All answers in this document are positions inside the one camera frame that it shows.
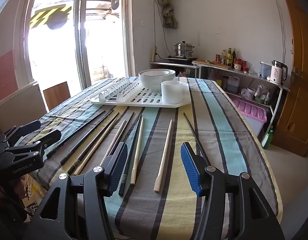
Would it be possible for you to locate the white plastic dish rack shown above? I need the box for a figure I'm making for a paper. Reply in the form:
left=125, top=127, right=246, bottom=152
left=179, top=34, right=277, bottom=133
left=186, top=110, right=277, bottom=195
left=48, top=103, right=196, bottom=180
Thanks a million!
left=88, top=77, right=191, bottom=108

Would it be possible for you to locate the steel steamer pot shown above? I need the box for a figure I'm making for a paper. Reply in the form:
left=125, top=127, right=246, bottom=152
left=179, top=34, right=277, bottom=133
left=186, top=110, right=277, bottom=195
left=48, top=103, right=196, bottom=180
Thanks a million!
left=174, top=41, right=195, bottom=57

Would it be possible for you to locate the striped tablecloth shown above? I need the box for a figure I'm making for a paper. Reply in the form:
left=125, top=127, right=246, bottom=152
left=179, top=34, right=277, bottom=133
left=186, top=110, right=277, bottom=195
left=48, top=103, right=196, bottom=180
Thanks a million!
left=19, top=77, right=284, bottom=239

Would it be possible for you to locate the large white bowl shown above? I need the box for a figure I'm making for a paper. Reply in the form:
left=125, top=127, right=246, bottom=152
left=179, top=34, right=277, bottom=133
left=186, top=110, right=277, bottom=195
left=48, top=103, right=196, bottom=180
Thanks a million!
left=138, top=69, right=176, bottom=92

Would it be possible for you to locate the metal kitchen shelf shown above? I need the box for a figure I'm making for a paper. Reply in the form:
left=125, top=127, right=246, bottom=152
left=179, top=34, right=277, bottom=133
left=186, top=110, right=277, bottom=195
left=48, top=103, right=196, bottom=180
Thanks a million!
left=150, top=60, right=290, bottom=132

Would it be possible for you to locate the white electric kettle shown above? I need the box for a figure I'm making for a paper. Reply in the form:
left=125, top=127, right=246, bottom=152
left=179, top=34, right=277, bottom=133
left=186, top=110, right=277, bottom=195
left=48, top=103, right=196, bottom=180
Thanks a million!
left=270, top=60, right=288, bottom=85

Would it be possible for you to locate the white utensil cup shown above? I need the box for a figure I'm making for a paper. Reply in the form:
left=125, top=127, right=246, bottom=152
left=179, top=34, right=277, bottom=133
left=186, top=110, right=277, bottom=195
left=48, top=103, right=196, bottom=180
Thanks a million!
left=161, top=80, right=183, bottom=105

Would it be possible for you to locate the wooden chair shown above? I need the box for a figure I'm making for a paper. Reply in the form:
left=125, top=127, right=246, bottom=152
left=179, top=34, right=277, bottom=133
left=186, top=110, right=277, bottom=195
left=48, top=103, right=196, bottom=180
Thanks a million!
left=43, top=81, right=70, bottom=111

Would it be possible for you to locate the green glass bottle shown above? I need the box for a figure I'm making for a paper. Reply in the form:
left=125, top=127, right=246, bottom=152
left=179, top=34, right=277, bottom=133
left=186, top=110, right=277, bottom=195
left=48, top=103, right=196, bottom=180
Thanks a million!
left=261, top=129, right=273, bottom=149

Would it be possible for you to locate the inner white bowl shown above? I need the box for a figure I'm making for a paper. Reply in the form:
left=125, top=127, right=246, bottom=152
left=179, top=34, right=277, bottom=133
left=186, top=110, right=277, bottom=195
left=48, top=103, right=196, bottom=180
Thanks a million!
left=139, top=69, right=169, bottom=76

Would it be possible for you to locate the black chopstick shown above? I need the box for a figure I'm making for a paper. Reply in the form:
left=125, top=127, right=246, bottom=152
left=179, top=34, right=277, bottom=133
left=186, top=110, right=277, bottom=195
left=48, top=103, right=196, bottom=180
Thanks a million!
left=183, top=113, right=211, bottom=166
left=45, top=109, right=107, bottom=159
left=118, top=114, right=142, bottom=197
left=60, top=109, right=114, bottom=166
left=67, top=113, right=134, bottom=173

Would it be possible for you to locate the black induction cooker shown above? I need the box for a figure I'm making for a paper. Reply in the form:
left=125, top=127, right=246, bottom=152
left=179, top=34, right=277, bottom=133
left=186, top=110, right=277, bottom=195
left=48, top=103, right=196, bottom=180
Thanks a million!
left=166, top=56, right=197, bottom=65

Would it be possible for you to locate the wooden chopstick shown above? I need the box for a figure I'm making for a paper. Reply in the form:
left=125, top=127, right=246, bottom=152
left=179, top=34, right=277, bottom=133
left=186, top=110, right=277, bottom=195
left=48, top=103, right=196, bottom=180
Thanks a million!
left=68, top=112, right=120, bottom=175
left=100, top=120, right=126, bottom=165
left=153, top=119, right=173, bottom=192
left=130, top=116, right=144, bottom=185

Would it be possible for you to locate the wooden door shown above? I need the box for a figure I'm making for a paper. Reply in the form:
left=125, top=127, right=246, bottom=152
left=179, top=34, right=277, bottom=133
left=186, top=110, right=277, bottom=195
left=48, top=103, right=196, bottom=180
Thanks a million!
left=272, top=0, right=308, bottom=157

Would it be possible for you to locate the wooden cutting board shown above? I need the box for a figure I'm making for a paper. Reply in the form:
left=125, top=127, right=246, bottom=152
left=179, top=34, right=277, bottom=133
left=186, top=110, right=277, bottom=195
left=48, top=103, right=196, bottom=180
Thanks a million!
left=192, top=60, right=231, bottom=69

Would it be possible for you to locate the pink lid storage box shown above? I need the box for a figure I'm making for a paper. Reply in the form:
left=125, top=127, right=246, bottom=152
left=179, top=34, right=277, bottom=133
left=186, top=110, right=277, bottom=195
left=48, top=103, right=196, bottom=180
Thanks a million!
left=230, top=96, right=267, bottom=135

